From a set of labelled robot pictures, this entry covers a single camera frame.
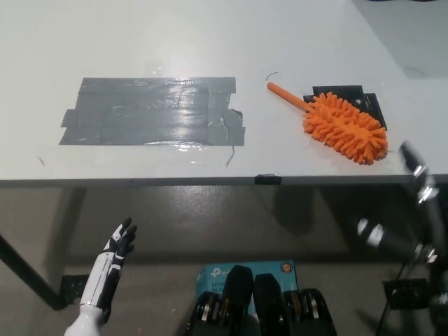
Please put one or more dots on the black table leg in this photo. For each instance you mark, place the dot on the black table leg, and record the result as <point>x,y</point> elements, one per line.
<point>31,276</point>

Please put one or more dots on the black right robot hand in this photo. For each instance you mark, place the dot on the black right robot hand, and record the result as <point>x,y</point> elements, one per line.
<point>428,213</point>

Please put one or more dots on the grey duct tape patch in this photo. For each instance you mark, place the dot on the grey duct tape patch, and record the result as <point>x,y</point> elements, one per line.
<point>154,112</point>

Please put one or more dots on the teal router box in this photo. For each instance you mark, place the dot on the teal router box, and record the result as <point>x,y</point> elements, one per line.
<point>217,276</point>

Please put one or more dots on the black tape patch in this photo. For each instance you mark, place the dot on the black tape patch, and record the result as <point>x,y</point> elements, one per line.
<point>371,101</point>

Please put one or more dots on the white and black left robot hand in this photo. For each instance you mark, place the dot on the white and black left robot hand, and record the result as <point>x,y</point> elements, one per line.
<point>105,266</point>

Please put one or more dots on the orange microfibre duster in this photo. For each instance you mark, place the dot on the orange microfibre duster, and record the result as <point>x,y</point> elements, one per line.
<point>346,133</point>

